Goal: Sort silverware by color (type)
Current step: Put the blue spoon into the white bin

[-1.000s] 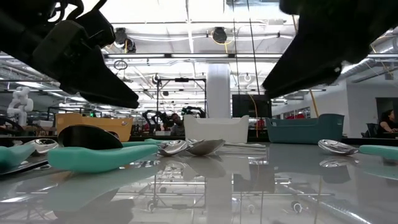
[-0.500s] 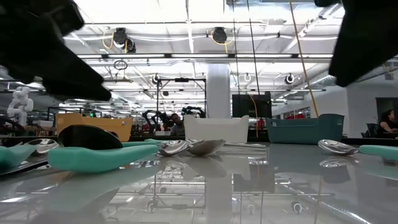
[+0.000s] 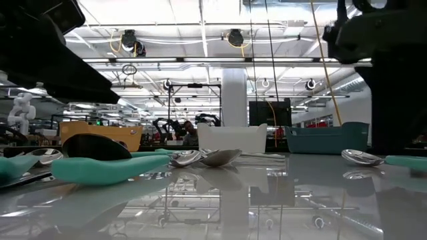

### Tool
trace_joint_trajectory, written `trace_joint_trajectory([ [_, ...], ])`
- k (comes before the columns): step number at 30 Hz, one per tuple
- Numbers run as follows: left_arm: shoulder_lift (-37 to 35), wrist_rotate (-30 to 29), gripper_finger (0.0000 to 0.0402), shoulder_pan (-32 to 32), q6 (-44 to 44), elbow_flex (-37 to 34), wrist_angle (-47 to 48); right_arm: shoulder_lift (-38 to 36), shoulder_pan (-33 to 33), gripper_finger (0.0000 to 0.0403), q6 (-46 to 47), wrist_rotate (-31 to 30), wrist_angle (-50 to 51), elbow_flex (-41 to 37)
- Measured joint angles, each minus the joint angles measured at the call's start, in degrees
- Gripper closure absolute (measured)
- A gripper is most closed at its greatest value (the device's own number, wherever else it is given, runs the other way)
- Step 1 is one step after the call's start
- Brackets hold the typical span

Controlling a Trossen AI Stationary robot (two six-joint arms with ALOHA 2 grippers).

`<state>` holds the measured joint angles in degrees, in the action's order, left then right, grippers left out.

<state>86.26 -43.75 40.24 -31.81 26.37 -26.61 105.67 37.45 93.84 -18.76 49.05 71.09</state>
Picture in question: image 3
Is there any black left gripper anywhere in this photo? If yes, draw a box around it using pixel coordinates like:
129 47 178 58
0 0 120 105

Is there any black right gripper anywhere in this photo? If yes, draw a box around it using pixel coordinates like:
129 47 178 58
355 63 427 157

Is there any green handled silver spoon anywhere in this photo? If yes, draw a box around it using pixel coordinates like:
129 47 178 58
131 151 171 159
51 149 203 187
341 149 427 173
0 148 64 183

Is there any orange plastic bin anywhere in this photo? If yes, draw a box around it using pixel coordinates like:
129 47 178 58
59 121 143 153

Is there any white robot figure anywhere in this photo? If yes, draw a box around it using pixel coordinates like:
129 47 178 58
6 92 37 136

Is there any teal plastic bin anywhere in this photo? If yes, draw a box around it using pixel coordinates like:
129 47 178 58
285 121 370 155

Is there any person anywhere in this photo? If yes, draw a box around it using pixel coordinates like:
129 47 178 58
181 119 200 147

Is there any black monitor screen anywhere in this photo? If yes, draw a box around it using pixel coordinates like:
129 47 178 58
248 101 293 127

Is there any long ceiling light strip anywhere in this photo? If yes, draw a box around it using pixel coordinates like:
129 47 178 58
81 57 373 64

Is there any white building column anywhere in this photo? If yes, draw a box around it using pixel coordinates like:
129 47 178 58
222 68 249 127

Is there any centre metal spoon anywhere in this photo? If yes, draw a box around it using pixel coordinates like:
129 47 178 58
199 148 244 168

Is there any white plastic bin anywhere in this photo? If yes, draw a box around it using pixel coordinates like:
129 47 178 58
196 123 268 154

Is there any silver ventilation duct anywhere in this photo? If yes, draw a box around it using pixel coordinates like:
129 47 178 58
328 75 372 96

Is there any yellow hanging cable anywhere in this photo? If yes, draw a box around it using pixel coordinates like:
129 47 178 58
309 0 344 127

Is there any black background station frame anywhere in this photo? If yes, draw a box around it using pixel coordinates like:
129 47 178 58
165 83 223 141

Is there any black hanging cable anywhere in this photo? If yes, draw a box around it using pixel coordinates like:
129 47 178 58
265 0 280 103
248 0 258 101

